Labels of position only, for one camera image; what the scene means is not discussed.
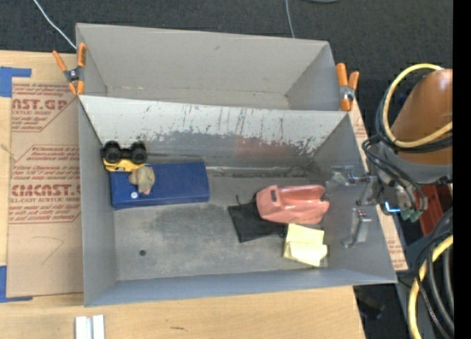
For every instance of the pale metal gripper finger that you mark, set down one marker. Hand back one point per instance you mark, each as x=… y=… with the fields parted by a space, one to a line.
x=362 y=225
x=342 y=179

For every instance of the pink plastic toy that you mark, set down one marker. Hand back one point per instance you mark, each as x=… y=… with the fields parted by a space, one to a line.
x=294 y=205

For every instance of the pale yellow sponge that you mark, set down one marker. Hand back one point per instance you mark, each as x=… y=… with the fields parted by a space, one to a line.
x=305 y=247

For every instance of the black cloth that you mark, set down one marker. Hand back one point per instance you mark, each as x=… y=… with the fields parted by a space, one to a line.
x=250 y=227

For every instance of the grey metal bin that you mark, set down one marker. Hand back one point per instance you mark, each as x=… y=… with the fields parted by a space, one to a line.
x=191 y=242

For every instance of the blue flat box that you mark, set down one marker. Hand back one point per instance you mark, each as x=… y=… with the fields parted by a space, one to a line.
x=176 y=183

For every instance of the beige toy animal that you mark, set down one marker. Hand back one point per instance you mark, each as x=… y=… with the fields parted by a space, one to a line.
x=144 y=178

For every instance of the yellow toy car black wheels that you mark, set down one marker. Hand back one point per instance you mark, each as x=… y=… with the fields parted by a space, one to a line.
x=123 y=153

